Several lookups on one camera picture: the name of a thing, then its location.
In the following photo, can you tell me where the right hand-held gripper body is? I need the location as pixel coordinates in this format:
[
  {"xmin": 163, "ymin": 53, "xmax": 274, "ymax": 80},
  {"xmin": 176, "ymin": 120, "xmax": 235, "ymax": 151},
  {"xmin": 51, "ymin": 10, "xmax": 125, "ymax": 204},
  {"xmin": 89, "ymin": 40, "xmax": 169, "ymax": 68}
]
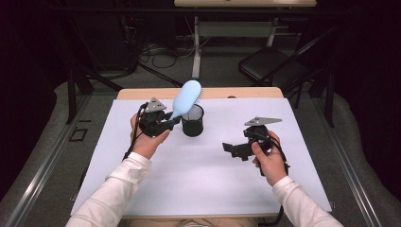
[{"xmin": 231, "ymin": 116, "xmax": 283, "ymax": 158}]

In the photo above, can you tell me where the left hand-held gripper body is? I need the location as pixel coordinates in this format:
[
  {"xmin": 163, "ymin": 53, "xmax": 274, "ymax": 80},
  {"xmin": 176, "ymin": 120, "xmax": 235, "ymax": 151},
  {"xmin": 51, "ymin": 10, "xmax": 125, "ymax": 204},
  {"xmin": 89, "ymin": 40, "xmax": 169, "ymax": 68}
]
[{"xmin": 139, "ymin": 96, "xmax": 175, "ymax": 138}]

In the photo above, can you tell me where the black mesh pen cup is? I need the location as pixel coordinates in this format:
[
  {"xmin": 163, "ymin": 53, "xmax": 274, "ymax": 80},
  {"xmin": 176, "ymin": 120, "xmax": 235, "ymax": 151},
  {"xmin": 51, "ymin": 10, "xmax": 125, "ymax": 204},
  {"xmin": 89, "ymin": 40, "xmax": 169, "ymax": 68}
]
[{"xmin": 181, "ymin": 103, "xmax": 205, "ymax": 138}]

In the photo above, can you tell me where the light blue hairbrush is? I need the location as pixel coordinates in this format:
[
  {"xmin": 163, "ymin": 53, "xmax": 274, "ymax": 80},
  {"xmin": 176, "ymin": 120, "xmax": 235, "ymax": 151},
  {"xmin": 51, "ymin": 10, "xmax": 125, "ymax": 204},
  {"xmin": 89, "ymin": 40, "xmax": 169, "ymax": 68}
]
[{"xmin": 168, "ymin": 79, "xmax": 204, "ymax": 122}]

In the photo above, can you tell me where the person's left hand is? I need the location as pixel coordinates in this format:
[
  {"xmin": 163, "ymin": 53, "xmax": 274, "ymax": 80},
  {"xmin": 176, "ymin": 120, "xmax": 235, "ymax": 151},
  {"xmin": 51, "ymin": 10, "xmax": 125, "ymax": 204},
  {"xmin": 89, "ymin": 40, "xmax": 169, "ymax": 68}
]
[{"xmin": 130, "ymin": 113, "xmax": 171, "ymax": 160}]

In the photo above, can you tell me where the person's right hand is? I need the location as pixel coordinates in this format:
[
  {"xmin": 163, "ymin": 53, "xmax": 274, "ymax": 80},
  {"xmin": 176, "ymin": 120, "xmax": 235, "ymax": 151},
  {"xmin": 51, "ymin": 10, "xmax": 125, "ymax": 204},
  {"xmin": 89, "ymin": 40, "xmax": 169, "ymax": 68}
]
[{"xmin": 251, "ymin": 131, "xmax": 289, "ymax": 187}]

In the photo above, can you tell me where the white table cover sheet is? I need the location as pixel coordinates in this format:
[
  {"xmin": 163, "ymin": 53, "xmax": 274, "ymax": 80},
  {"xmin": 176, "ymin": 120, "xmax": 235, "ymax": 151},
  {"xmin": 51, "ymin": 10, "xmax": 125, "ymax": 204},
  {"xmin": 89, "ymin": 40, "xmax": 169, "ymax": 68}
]
[{"xmin": 69, "ymin": 97, "xmax": 333, "ymax": 218}]

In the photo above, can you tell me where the black folding chair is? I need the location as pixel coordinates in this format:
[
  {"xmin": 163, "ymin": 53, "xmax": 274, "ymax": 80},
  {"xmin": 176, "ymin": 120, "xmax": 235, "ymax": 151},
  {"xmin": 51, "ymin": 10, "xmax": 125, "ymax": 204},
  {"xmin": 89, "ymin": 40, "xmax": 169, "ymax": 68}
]
[{"xmin": 237, "ymin": 26, "xmax": 337, "ymax": 93}]

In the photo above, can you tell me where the white-legged wooden desk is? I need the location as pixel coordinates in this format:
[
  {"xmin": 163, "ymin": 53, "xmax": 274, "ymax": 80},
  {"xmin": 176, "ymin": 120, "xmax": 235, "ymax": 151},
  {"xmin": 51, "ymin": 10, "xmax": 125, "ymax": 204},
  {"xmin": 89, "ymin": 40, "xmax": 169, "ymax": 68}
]
[{"xmin": 173, "ymin": 0, "xmax": 318, "ymax": 80}]

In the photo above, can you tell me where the black metal stand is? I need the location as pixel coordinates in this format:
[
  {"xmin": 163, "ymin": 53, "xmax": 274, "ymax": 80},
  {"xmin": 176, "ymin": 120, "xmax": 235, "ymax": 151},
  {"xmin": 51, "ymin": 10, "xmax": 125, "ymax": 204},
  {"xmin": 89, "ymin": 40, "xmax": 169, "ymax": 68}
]
[
  {"xmin": 65, "ymin": 67, "xmax": 124, "ymax": 125},
  {"xmin": 282, "ymin": 67, "xmax": 336, "ymax": 128}
]

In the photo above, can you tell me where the black metal crossbar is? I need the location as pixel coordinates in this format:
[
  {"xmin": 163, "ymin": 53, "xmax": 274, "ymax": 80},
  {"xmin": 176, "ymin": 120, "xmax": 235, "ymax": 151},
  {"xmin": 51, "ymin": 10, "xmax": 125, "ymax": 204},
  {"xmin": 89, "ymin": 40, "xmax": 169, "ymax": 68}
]
[{"xmin": 46, "ymin": 7, "xmax": 351, "ymax": 17}]

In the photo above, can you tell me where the left hand-held gripper cable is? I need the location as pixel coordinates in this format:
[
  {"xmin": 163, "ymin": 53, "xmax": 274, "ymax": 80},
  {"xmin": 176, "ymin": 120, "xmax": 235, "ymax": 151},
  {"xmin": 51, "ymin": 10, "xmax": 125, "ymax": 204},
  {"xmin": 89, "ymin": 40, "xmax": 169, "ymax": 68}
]
[{"xmin": 122, "ymin": 102, "xmax": 149, "ymax": 162}]

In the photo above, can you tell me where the hand-held gripper cable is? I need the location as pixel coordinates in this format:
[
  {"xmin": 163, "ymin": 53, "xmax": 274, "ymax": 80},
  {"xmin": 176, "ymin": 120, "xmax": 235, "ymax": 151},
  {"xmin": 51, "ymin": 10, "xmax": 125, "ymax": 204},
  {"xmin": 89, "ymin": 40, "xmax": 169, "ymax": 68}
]
[
  {"xmin": 252, "ymin": 131, "xmax": 291, "ymax": 177},
  {"xmin": 122, "ymin": 102, "xmax": 149, "ymax": 162}
]

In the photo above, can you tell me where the right hand-held gripper cable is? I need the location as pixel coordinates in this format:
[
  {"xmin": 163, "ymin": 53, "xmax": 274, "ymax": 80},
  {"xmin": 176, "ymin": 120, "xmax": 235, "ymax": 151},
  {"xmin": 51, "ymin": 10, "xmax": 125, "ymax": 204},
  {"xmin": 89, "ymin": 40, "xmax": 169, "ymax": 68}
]
[{"xmin": 252, "ymin": 131, "xmax": 291, "ymax": 177}]

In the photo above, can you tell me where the bundle of floor cables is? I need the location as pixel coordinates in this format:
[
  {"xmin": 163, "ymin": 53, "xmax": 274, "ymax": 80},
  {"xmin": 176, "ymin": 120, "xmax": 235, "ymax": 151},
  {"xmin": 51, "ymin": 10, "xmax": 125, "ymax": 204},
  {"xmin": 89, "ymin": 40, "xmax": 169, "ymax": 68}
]
[{"xmin": 138, "ymin": 41, "xmax": 197, "ymax": 88}]

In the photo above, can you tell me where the grey metal floor rail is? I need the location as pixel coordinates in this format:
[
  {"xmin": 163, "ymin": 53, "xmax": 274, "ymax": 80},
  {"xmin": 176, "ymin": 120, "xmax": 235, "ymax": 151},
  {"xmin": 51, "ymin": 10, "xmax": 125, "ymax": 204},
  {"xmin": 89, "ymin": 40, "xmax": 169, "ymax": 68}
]
[
  {"xmin": 310, "ymin": 94, "xmax": 382, "ymax": 227},
  {"xmin": 4, "ymin": 94, "xmax": 93, "ymax": 227}
]

